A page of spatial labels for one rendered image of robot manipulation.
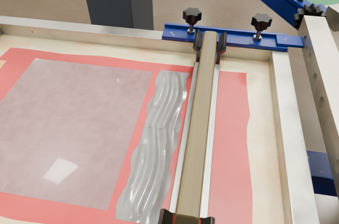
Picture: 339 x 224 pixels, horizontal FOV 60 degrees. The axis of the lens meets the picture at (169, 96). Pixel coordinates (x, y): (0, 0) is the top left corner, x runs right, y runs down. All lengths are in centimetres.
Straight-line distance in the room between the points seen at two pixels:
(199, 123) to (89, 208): 22
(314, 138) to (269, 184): 143
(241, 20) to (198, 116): 242
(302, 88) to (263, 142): 168
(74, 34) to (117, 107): 28
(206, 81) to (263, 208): 22
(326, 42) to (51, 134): 60
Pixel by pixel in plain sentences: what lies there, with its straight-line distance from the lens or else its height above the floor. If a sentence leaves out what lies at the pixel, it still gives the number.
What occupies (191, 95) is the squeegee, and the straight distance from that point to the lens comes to 58.
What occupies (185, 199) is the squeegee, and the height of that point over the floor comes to 106.
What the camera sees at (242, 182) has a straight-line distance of 53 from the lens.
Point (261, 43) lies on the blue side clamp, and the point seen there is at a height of 100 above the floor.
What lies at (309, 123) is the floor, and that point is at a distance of 202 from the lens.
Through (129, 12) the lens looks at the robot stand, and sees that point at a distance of 106.
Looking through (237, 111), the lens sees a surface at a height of 96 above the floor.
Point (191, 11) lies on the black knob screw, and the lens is 72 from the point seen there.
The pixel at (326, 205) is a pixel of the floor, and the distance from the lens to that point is 173.
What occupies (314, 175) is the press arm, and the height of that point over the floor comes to 92.
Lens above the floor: 141
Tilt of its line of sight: 45 degrees down
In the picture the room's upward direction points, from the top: straight up
